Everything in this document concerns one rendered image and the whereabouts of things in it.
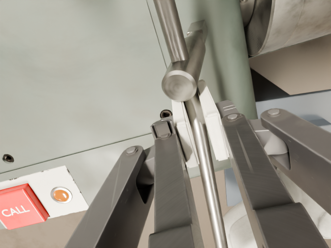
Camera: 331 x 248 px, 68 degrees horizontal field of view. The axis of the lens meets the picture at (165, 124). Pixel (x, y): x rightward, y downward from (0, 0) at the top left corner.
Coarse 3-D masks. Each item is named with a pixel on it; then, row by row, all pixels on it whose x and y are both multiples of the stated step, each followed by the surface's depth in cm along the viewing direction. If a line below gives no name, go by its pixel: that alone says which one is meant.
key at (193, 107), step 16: (160, 0) 13; (160, 16) 14; (176, 16) 14; (176, 32) 14; (176, 48) 15; (192, 112) 18; (192, 128) 19; (208, 144) 19; (208, 160) 20; (208, 176) 20; (208, 192) 21; (208, 208) 21; (224, 240) 22
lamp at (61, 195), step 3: (60, 189) 32; (54, 192) 32; (57, 192) 32; (60, 192) 32; (63, 192) 32; (66, 192) 32; (54, 195) 33; (57, 195) 32; (60, 195) 32; (63, 195) 32; (66, 195) 33; (57, 198) 33; (60, 198) 33; (63, 198) 33; (66, 198) 33; (63, 201) 33
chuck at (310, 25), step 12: (312, 0) 27; (324, 0) 27; (300, 12) 28; (312, 12) 28; (324, 12) 29; (300, 24) 30; (312, 24) 30; (324, 24) 31; (300, 36) 33; (312, 36) 34
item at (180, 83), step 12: (192, 24) 23; (204, 24) 22; (192, 36) 19; (204, 36) 22; (192, 48) 17; (204, 48) 19; (192, 60) 16; (168, 72) 15; (180, 72) 14; (192, 72) 15; (168, 84) 15; (180, 84) 15; (192, 84) 15; (168, 96) 15; (180, 96) 15; (192, 96) 15
